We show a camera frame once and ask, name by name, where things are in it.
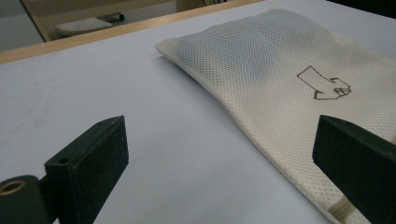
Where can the black caster wheel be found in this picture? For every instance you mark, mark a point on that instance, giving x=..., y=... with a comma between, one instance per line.
x=116, y=16

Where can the light wooden furniture frame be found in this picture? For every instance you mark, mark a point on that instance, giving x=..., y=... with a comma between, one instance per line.
x=62, y=9

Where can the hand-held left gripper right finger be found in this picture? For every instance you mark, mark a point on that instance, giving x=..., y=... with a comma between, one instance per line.
x=355, y=161

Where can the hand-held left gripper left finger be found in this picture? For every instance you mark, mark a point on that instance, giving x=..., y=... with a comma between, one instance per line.
x=90, y=165

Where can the white rounded cushion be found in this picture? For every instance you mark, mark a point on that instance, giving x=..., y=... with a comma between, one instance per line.
x=82, y=26

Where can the cream mesh laundry bag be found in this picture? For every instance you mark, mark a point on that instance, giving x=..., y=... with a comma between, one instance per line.
x=267, y=62

